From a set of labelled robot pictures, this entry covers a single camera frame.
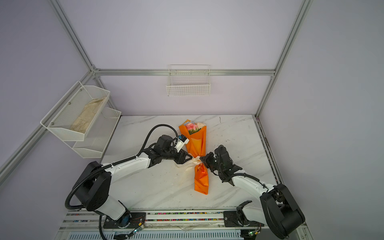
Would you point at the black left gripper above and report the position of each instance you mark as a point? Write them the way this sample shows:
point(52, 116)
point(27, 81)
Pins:
point(182, 156)

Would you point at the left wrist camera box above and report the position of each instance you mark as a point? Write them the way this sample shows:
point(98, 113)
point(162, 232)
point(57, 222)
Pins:
point(181, 141)

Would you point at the upper white mesh shelf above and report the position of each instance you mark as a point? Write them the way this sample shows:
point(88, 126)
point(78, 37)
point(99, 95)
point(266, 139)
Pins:
point(60, 118)

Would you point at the lower white mesh shelf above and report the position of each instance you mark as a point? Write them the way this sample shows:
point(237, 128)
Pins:
point(99, 135)

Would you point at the aluminium frame post right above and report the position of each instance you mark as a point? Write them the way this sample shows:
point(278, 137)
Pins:
point(302, 13)

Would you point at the cream printed ribbon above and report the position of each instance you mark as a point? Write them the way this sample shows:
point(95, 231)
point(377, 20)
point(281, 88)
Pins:
point(188, 172)

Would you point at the aluminium frame crossbar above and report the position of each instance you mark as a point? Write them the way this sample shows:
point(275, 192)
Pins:
point(185, 72)

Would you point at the white mesh shelf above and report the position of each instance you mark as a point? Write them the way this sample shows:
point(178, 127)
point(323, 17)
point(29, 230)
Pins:
point(99, 135)
point(60, 118)

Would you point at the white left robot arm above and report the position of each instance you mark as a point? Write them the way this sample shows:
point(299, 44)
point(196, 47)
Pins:
point(92, 189)

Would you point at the beige cloth glove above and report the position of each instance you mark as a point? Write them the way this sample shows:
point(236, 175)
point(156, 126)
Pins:
point(83, 121)

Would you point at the aluminium frame post left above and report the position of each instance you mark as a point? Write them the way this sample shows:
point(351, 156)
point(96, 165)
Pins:
point(70, 31)

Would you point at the white wire wall basket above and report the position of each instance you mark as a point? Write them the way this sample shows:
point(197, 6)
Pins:
point(188, 86)

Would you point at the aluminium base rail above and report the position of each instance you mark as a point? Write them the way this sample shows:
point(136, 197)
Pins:
point(163, 225)

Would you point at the orange wrapping paper sheet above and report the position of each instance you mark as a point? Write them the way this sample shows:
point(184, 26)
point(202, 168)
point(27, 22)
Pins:
point(197, 148)

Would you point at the aluminium frame post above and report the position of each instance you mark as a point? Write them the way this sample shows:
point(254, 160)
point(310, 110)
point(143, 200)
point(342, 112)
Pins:
point(302, 13)
point(70, 31)

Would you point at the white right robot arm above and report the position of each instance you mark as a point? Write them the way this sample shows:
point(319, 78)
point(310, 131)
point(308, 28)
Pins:
point(277, 210)

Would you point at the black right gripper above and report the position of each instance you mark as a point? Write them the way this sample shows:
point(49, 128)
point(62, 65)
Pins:
point(206, 158)

